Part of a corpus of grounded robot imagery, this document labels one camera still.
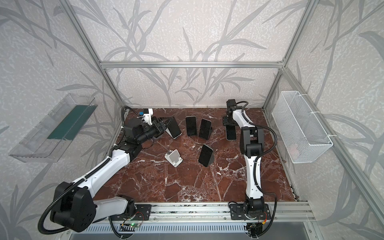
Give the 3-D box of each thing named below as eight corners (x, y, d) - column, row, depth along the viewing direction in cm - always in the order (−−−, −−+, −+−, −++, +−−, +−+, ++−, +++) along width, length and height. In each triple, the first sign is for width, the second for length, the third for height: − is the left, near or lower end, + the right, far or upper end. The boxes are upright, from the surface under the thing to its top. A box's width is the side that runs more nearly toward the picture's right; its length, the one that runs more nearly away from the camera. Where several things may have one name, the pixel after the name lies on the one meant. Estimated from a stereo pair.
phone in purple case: (199, 137, 105) (198, 125, 94) (201, 131, 109) (201, 118, 97) (208, 140, 103) (209, 127, 92) (211, 133, 107) (212, 120, 96)
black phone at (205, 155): (198, 161, 94) (198, 151, 83) (203, 154, 97) (203, 143, 86) (207, 167, 91) (208, 157, 80) (212, 160, 94) (213, 149, 83)
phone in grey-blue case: (186, 136, 106) (184, 123, 94) (187, 129, 110) (185, 116, 99) (196, 136, 106) (195, 123, 94) (196, 129, 110) (195, 116, 99)
